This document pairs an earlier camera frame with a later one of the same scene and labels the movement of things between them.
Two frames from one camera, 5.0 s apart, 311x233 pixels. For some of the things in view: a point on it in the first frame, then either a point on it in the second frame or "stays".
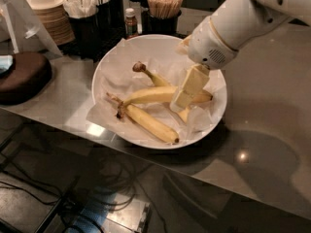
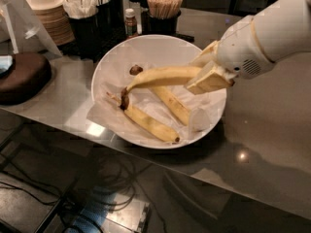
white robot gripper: x=206 y=45 → x=240 y=52
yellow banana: x=162 y=93 → x=171 y=74
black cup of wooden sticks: x=164 y=8 stays
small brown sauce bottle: x=131 y=23 stays
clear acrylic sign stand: x=19 y=24 stays
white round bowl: x=149 y=93 stays
